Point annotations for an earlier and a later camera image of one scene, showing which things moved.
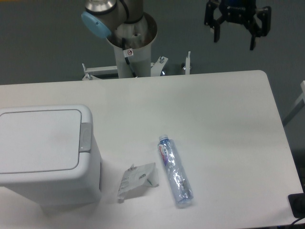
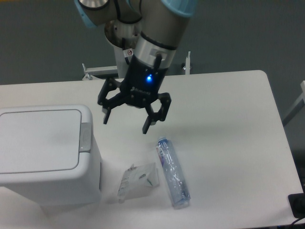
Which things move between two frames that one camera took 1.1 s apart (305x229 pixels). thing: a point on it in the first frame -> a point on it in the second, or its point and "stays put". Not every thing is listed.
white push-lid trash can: [49, 156] stays put
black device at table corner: [297, 203] stays put
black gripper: [240, 12] -> [138, 88]
